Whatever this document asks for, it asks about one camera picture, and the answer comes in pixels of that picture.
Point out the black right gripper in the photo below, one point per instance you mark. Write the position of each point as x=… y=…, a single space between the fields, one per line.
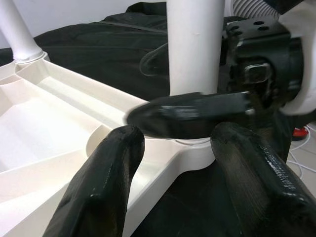
x=261 y=49

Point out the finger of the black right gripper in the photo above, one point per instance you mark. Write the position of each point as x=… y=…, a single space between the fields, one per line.
x=185 y=118
x=155 y=61

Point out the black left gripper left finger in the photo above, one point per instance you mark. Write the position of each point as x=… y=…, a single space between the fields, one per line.
x=103 y=187

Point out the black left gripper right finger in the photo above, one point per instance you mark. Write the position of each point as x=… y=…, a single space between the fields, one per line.
x=259 y=187

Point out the white plastic table leg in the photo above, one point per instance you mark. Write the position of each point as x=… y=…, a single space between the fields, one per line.
x=195 y=49
x=17 y=32

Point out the white plastic table top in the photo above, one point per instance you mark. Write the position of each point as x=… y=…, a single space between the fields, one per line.
x=49 y=118

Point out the black table cloth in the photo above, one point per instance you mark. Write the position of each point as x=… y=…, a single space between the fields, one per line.
x=98 y=49

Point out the red round floor device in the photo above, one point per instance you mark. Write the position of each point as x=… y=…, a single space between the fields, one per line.
x=300 y=133

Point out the white pedestal fan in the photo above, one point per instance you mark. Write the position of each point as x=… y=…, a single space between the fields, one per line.
x=254 y=8

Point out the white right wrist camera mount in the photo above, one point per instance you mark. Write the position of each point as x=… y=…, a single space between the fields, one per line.
x=306 y=24

